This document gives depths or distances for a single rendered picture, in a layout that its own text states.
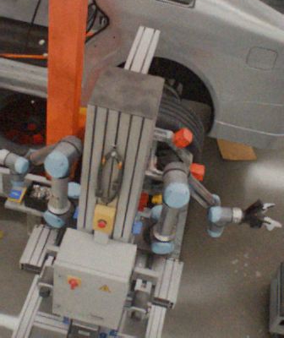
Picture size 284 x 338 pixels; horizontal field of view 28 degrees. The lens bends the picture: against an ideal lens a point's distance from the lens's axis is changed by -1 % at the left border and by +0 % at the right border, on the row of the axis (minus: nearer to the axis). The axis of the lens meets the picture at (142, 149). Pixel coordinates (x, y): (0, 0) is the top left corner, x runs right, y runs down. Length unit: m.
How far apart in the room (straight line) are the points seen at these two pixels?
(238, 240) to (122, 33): 1.82
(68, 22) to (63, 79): 0.37
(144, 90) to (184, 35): 1.30
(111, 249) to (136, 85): 0.83
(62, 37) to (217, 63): 1.03
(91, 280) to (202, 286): 1.59
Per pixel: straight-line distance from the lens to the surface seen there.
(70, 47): 3.03
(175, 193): 2.64
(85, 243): 2.68
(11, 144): 4.07
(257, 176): 4.87
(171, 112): 3.42
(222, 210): 2.88
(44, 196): 3.70
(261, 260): 4.35
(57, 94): 3.26
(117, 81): 2.23
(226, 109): 3.77
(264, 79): 3.60
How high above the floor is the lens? 3.45
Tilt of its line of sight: 46 degrees down
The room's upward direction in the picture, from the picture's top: 11 degrees clockwise
